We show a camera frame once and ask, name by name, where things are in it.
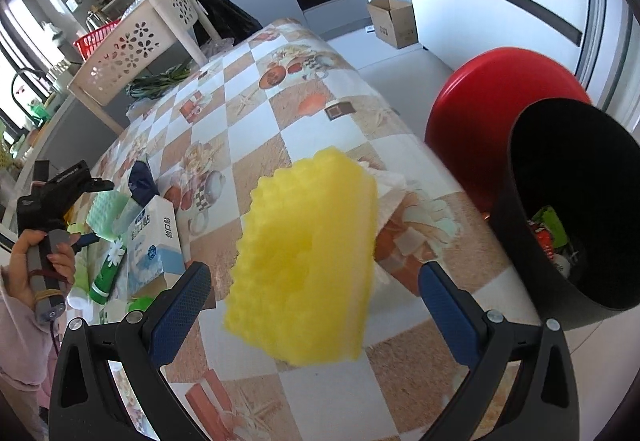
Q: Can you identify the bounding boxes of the green plastic bag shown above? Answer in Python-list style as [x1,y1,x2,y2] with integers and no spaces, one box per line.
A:
[542,205,569,243]

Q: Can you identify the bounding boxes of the yellow sponge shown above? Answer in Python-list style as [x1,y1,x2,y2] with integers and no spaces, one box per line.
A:
[223,146,380,368]

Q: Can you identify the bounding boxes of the red plastic bag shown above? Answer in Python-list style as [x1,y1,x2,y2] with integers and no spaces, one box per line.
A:
[529,216,557,248]

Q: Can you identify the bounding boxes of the green daisy print box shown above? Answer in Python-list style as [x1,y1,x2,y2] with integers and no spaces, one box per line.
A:
[89,240,127,303]

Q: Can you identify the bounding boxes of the person's left forearm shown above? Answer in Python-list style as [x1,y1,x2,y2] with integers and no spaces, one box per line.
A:
[0,278,57,402]

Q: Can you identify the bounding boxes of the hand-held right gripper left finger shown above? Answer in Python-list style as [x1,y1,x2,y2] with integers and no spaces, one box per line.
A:
[49,262,213,441]

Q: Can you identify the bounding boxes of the green onions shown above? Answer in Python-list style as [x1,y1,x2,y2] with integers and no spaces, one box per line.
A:
[126,62,194,100]

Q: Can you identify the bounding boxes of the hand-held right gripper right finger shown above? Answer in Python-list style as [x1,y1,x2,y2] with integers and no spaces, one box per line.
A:
[419,262,572,441]

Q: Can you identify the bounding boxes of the white printed carton box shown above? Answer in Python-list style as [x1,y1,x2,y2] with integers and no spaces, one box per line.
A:
[126,198,184,293]

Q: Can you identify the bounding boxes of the sliding door frame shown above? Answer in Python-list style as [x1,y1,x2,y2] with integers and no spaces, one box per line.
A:
[575,0,632,98]

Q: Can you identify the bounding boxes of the red plastic basket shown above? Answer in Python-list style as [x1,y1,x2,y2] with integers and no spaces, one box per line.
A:
[73,19,124,60]

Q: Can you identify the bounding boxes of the blue wrapper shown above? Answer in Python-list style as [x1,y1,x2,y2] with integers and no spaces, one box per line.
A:
[127,160,161,208]

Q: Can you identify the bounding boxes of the person's left hand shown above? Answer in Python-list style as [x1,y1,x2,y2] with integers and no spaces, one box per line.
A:
[10,228,76,308]

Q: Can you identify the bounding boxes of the black bag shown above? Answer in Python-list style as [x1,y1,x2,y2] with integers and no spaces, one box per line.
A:
[187,0,264,48]

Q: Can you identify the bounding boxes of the black trash bin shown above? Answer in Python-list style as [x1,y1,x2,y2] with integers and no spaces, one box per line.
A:
[492,98,640,335]

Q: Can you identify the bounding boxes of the cardboard box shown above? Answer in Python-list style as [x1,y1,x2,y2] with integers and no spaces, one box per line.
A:
[366,0,419,50]

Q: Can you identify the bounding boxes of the red plastic stool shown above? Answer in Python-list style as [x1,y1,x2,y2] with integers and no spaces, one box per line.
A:
[424,47,594,223]

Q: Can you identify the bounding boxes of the beige flower-cutout chair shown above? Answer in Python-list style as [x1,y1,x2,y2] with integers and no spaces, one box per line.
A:
[67,0,209,132]

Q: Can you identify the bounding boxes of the checkered printed tablecloth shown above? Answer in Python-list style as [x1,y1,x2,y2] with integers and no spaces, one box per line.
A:
[64,18,547,441]

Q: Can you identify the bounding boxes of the black kitchen faucet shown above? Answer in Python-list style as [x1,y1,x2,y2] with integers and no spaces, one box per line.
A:
[10,68,52,132]

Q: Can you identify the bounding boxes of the green wavy sponge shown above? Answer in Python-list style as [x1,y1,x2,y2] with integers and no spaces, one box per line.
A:
[85,191,132,238]

